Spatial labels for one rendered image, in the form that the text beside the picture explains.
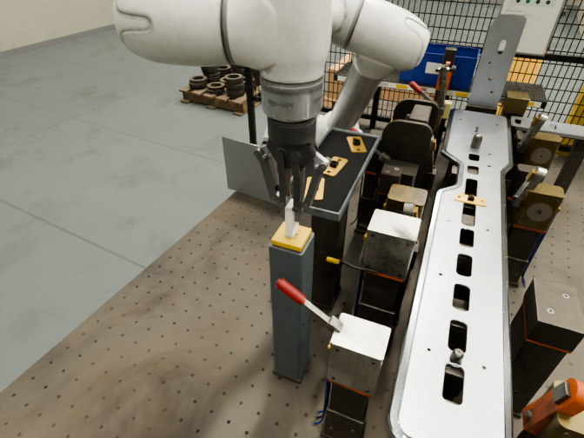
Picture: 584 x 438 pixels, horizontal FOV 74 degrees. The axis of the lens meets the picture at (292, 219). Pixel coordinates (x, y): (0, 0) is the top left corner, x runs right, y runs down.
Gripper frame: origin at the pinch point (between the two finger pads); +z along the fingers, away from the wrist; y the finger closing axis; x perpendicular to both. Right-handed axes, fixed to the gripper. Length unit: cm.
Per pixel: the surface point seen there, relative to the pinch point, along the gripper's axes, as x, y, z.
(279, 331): -3.6, -1.6, 30.3
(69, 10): 449, -569, 77
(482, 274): 20.0, 37.4, 18.9
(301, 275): -3.3, 3.4, 10.4
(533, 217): 52, 51, 22
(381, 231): 12.5, 15.0, 7.9
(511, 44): 122, 38, -5
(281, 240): -2.5, -1.1, 3.5
